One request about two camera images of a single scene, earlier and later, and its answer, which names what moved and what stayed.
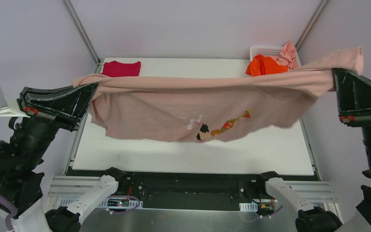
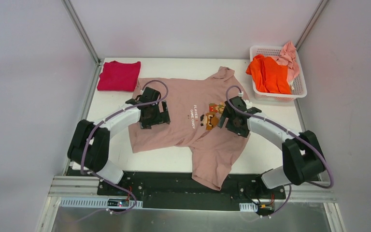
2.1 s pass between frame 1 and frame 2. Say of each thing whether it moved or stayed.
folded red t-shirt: stayed
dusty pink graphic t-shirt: moved
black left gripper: moved
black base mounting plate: stayed
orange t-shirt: stayed
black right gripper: moved
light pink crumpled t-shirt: stayed
